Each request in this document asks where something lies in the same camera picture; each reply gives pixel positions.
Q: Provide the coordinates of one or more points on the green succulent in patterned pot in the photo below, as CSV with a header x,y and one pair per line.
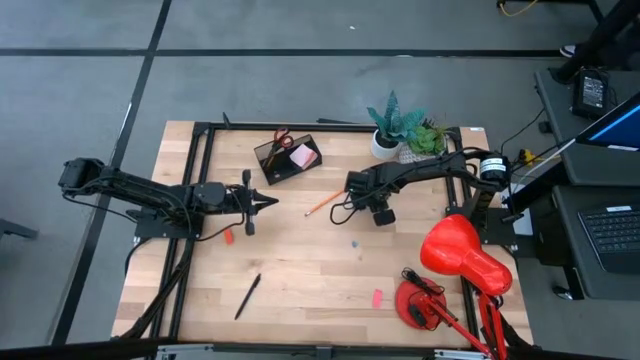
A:
x,y
427,141

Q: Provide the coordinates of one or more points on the dark grey desk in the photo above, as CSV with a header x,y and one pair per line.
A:
x,y
555,110
570,250

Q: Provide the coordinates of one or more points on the black laptop keyboard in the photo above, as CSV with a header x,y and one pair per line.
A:
x,y
610,232

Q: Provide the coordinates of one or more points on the black power brick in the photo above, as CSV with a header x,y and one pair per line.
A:
x,y
592,92

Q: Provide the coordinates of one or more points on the black mesh desk organizer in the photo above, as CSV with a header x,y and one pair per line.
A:
x,y
287,172

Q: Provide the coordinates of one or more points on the black pen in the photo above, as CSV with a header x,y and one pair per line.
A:
x,y
247,297

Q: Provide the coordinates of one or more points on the grey furniture leg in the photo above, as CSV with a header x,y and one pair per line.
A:
x,y
15,229

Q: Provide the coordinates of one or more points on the pink rubber eraser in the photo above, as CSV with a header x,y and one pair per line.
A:
x,y
377,298

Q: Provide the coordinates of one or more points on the black aluminium table frame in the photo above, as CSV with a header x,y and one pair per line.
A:
x,y
300,126

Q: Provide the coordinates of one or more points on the yellow plug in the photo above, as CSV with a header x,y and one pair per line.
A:
x,y
525,156

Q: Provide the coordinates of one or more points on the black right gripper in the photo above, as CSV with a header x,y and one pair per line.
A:
x,y
365,187

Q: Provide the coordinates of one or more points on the orange pencil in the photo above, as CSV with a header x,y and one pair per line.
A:
x,y
325,202

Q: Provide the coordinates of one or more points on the red rubber eraser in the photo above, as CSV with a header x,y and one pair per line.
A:
x,y
228,236

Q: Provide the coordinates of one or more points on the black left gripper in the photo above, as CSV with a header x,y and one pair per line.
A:
x,y
248,200

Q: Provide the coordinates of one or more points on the laptop screen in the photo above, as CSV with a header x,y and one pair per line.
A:
x,y
620,127

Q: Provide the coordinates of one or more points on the person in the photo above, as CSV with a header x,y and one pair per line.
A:
x,y
610,30

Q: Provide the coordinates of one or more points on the teal plant in white pot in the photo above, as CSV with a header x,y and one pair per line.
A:
x,y
382,150

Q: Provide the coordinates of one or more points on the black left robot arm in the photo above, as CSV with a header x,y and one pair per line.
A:
x,y
150,192

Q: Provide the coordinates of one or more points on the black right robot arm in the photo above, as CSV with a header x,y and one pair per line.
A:
x,y
435,167

